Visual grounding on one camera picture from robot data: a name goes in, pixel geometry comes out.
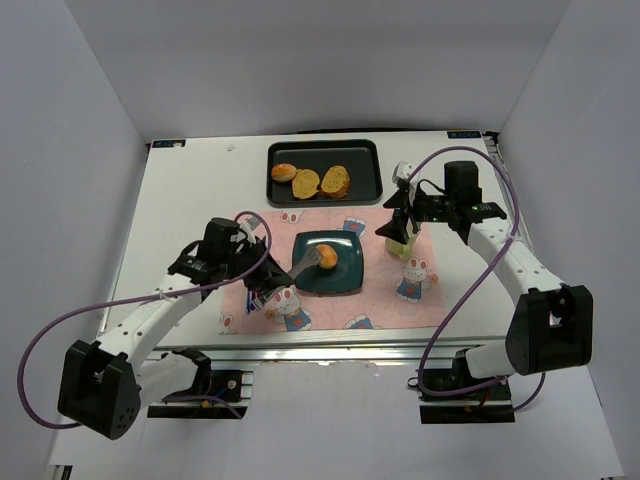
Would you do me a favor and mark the round bread bun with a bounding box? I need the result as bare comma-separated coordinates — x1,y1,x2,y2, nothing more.
316,244,338,270
271,163,297,183

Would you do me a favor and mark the bread slice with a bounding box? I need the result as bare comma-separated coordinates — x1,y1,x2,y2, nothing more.
320,165,350,199
291,169,321,200

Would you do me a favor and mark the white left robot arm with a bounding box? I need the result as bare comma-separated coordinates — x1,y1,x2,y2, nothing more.
58,213,329,440

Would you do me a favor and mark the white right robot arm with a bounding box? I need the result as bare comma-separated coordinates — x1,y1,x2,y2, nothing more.
376,161,594,379

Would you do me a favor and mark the green and white cup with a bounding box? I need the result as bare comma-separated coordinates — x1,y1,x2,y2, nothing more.
383,219,421,259

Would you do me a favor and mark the dark green square plate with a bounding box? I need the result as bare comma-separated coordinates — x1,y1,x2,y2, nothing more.
292,230,364,295

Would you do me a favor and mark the black baking tray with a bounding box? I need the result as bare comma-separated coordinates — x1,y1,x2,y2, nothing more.
266,139,383,208

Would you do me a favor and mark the pink bunny placemat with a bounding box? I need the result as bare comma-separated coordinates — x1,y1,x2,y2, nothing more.
219,208,445,335

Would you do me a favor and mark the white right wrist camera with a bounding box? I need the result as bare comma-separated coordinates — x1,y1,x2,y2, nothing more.
392,161,415,185

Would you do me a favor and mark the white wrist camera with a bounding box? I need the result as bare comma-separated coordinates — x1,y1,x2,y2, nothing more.
392,161,415,185
240,216,261,236

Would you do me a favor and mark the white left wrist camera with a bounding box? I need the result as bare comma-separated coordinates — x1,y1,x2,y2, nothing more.
240,216,261,236

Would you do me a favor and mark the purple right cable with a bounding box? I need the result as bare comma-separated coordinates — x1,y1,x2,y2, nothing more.
405,146,547,414

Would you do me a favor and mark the purple cable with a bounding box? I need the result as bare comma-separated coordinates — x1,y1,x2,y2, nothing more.
17,210,274,430
405,146,547,414

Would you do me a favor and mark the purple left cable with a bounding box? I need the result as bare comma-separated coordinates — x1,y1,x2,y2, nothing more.
17,210,274,430

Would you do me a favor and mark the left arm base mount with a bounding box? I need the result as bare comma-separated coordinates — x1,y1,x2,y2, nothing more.
135,347,253,419

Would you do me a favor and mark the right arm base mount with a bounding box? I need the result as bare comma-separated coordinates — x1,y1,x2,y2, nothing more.
407,350,515,425

